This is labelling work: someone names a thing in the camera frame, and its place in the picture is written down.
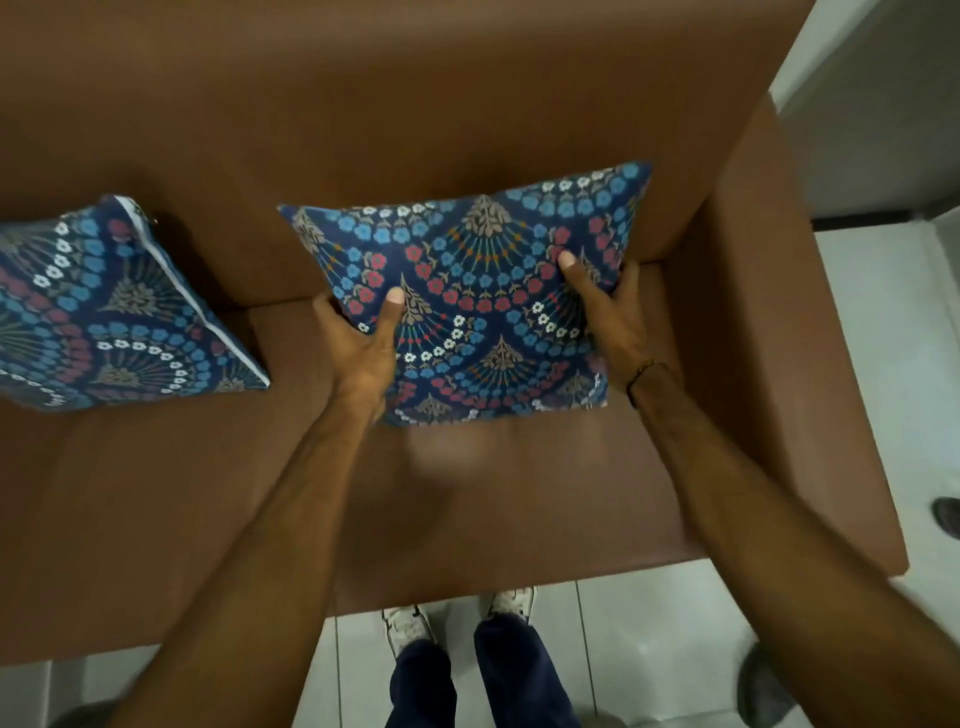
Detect person's right hand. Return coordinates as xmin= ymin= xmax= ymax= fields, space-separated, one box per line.
xmin=557 ymin=250 xmax=669 ymax=394

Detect person's left hand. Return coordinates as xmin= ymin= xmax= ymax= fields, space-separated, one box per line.
xmin=312 ymin=286 xmax=407 ymax=411

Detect blue floral patterned cushion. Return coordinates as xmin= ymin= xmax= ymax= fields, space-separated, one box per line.
xmin=0 ymin=194 xmax=271 ymax=412
xmin=277 ymin=161 xmax=653 ymax=428

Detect person's right forearm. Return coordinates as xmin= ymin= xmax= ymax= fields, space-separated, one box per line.
xmin=628 ymin=363 xmax=960 ymax=728

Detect person's left forearm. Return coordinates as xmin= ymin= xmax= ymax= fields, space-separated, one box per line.
xmin=111 ymin=391 xmax=385 ymax=728

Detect brown leather sofa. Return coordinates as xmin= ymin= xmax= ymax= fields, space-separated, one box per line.
xmin=0 ymin=0 xmax=910 ymax=667

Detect person's white left shoe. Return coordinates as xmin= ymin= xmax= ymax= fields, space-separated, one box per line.
xmin=381 ymin=604 xmax=436 ymax=661

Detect person's white shoe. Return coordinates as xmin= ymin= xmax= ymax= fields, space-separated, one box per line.
xmin=381 ymin=604 xmax=436 ymax=661
xmin=487 ymin=586 xmax=538 ymax=625

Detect person's white right shoe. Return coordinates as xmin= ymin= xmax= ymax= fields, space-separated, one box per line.
xmin=487 ymin=586 xmax=538 ymax=625

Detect person's navy blue trousers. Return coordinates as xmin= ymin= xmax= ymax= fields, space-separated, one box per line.
xmin=385 ymin=613 xmax=583 ymax=728

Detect grey round object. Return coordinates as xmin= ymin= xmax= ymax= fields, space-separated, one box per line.
xmin=737 ymin=643 xmax=796 ymax=728

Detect dark beaded wrist bracelet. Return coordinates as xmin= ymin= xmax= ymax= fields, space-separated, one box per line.
xmin=626 ymin=360 xmax=670 ymax=410

